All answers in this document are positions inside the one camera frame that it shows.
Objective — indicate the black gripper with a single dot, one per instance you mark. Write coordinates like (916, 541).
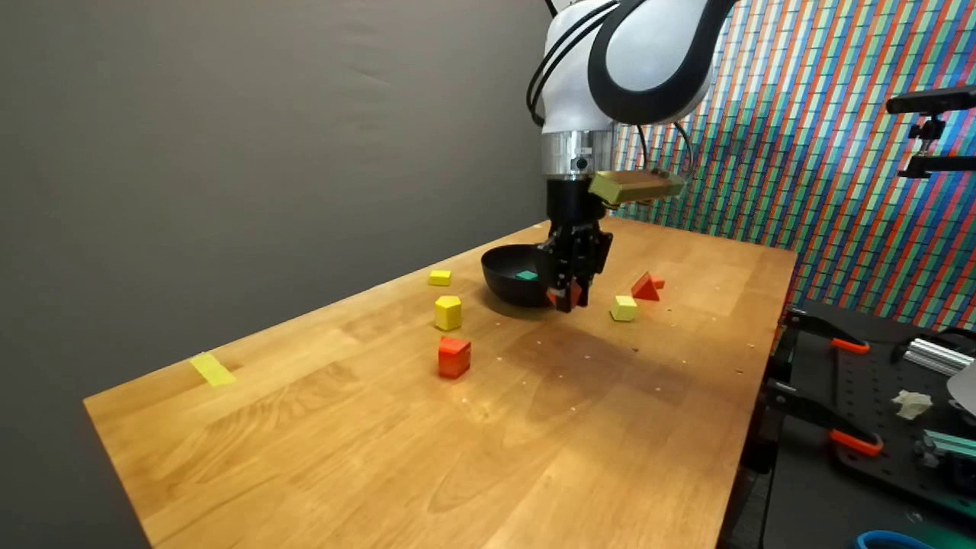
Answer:
(579, 222)

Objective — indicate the teal block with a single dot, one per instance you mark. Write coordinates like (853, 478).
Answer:
(526, 274)

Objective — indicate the yellow pentagon block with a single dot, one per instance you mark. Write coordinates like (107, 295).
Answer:
(448, 313)

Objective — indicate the yellow rectangular block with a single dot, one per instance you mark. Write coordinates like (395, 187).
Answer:
(439, 274)

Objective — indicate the orange-red cube block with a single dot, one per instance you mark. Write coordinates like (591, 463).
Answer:
(453, 359)

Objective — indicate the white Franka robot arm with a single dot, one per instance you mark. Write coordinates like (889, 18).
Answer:
(651, 62)

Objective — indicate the black bowl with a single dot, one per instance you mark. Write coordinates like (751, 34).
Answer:
(509, 287)

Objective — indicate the yellow-green cube block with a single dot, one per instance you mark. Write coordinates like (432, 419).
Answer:
(623, 308)

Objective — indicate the large red wedge block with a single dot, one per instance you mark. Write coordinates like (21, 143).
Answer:
(641, 287)

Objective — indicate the multicoloured patterned backdrop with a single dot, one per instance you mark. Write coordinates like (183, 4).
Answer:
(814, 133)

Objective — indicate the black pegboard cart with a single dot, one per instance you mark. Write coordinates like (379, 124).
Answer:
(874, 398)

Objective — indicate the crumpled white rag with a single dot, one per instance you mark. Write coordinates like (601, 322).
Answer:
(913, 402)

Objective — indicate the yellow tape strip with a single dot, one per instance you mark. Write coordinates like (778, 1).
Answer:
(212, 369)

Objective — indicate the silver white box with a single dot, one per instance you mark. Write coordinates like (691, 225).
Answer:
(934, 356)

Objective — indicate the grey fabric backdrop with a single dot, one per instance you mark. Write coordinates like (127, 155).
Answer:
(202, 153)

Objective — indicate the grey round plate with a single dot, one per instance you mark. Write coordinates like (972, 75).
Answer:
(964, 391)

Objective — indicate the teal tool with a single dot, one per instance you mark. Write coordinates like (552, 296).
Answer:
(949, 445)

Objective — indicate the tan wrist camera box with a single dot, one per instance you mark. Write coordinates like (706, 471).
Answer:
(637, 187)

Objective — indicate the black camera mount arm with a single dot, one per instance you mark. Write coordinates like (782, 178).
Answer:
(930, 101)

